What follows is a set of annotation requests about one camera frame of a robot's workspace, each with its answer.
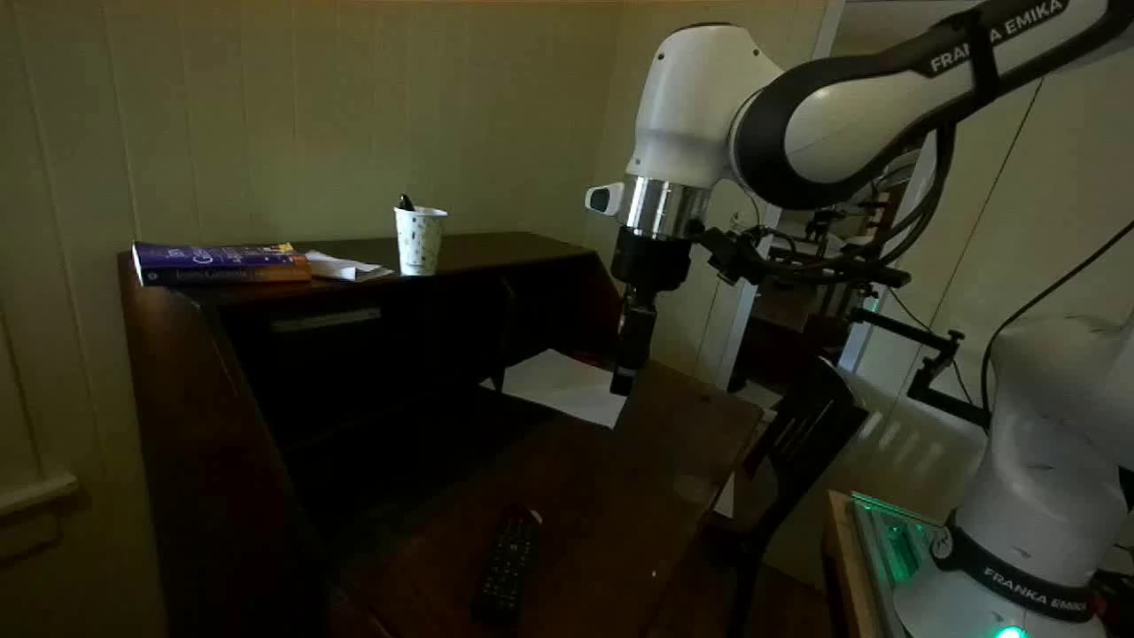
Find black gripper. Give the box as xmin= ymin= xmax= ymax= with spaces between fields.
xmin=611 ymin=229 xmax=691 ymax=397

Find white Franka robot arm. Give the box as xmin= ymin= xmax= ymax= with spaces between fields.
xmin=585 ymin=0 xmax=1134 ymax=638

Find black remote control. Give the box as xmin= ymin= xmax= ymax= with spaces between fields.
xmin=475 ymin=511 xmax=541 ymax=622

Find white paper sheet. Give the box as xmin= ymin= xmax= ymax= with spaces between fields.
xmin=503 ymin=351 xmax=624 ymax=429

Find white paper cup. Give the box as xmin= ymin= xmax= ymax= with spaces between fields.
xmin=392 ymin=205 xmax=448 ymax=277

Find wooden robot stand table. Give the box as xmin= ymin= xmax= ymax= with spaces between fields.
xmin=824 ymin=488 xmax=904 ymax=638

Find dark wooden secretary desk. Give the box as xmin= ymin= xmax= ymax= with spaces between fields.
xmin=122 ymin=229 xmax=759 ymax=638

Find white papers on desk top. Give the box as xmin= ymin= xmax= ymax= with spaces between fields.
xmin=304 ymin=253 xmax=392 ymax=283

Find blue book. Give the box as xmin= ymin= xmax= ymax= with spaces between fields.
xmin=128 ymin=240 xmax=311 ymax=283

